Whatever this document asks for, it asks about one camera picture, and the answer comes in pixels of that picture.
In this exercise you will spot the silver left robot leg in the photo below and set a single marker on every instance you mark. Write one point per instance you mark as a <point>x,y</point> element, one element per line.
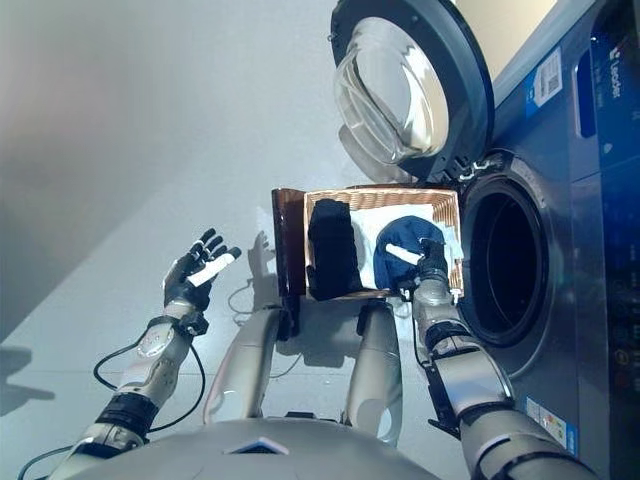
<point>245,360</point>

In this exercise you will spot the round glass washer door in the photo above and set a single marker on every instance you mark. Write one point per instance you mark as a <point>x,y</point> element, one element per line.
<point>400,85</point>

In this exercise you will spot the grey front-load washing machine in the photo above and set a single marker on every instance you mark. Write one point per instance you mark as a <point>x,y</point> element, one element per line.
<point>565,250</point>

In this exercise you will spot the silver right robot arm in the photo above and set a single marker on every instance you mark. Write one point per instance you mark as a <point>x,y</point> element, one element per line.
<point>475,380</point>

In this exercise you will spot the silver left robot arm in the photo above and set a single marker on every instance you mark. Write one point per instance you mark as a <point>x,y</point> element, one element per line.
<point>150,370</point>

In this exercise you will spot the colourful energy label sticker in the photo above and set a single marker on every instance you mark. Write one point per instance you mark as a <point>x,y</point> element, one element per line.
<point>547,425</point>

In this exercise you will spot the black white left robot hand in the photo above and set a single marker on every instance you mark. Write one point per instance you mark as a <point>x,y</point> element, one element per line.
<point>185,280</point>

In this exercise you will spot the wicker laundry basket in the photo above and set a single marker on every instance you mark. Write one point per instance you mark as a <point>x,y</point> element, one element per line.
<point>380,197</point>

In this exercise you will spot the washer detergent drawer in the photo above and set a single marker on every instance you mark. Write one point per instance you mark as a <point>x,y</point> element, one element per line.
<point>584,95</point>

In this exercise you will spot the grey robot torso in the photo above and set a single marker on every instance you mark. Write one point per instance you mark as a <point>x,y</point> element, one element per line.
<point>300,455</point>

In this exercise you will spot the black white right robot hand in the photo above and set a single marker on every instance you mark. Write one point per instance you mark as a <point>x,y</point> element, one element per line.
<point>432,257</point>

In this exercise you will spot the blue white washer sticker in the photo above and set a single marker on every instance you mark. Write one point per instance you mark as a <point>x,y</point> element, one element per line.
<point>545,80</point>

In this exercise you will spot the white basket liner cloth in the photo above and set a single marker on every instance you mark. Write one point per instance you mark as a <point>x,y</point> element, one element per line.
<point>365,225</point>

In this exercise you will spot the large black garment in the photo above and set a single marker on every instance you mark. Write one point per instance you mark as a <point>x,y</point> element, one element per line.
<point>332,250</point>

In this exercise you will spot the navy blue garment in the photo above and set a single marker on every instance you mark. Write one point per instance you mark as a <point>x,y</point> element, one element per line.
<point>400,230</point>

